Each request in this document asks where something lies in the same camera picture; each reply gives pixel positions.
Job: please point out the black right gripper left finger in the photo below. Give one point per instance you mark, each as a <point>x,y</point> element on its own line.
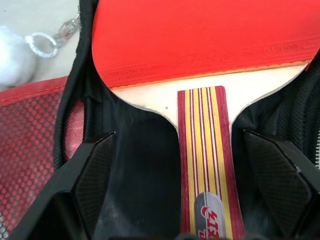
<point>82,175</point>

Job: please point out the red table tennis paddle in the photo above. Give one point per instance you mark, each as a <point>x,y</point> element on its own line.
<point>200,45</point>

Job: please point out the red and black paddle case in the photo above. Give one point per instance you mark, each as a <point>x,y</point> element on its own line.
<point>140,170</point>

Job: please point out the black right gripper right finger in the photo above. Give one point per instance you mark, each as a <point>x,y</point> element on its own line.
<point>282,180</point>

